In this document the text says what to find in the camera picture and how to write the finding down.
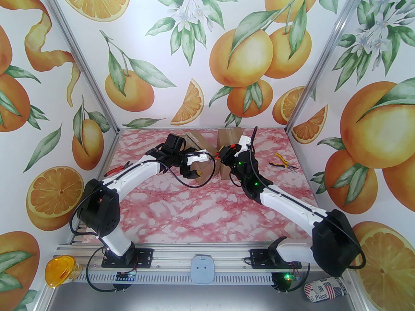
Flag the black left base cable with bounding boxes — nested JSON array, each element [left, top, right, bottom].
[[86, 243, 138, 293]]

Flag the grey plastic mount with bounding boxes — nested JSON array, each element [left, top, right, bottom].
[[191, 254, 214, 285]]

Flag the red and black utility knife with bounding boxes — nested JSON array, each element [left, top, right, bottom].
[[212, 145, 234, 162]]

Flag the orange translucent dome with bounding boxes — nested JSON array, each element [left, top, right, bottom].
[[45, 255, 81, 287]]

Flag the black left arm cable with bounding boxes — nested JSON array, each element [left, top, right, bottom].
[[69, 156, 217, 239]]

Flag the black base cable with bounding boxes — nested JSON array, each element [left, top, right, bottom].
[[243, 259, 310, 293], [86, 243, 138, 293]]

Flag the black right base cable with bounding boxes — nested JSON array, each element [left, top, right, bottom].
[[243, 259, 310, 293]]

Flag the aluminium corner post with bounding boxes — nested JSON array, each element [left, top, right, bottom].
[[39, 0, 121, 138], [285, 0, 373, 133]]

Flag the aluminium frame rail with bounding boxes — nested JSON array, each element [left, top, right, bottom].
[[57, 242, 352, 286]]

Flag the printed brown cardboard box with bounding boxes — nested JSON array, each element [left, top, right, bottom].
[[185, 131, 215, 188]]

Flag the red handled pliers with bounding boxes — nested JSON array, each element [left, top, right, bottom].
[[104, 162, 132, 177]]

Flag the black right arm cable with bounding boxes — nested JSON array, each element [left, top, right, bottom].
[[229, 126, 365, 270]]

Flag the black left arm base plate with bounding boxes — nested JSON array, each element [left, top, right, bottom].
[[101, 248, 153, 268]]

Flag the taped brown cardboard box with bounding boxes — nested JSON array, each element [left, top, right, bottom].
[[217, 128, 243, 181]]

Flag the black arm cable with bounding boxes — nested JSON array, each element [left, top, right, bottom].
[[229, 126, 365, 270], [69, 156, 217, 239]]

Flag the yellow handled pliers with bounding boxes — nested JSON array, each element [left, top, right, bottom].
[[268, 153, 299, 172]]

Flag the flag print pouch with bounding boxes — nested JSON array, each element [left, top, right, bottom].
[[304, 277, 349, 304]]

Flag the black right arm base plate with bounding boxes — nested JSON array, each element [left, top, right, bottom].
[[250, 249, 302, 270]]

